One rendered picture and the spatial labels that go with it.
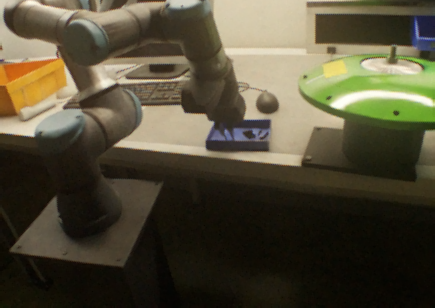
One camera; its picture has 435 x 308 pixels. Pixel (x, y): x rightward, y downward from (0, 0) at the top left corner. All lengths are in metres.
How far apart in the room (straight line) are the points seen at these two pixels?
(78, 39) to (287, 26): 1.17
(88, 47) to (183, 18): 0.13
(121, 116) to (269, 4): 1.02
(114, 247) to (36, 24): 0.38
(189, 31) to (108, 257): 0.38
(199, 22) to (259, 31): 1.07
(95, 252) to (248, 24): 1.21
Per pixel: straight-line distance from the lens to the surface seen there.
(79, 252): 0.61
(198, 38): 0.48
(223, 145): 0.65
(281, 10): 1.49
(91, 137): 0.58
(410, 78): 0.53
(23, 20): 0.56
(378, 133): 0.56
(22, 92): 1.20
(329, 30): 1.48
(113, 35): 0.44
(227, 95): 0.55
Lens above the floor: 1.25
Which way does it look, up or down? 29 degrees down
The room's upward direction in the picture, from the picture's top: 6 degrees counter-clockwise
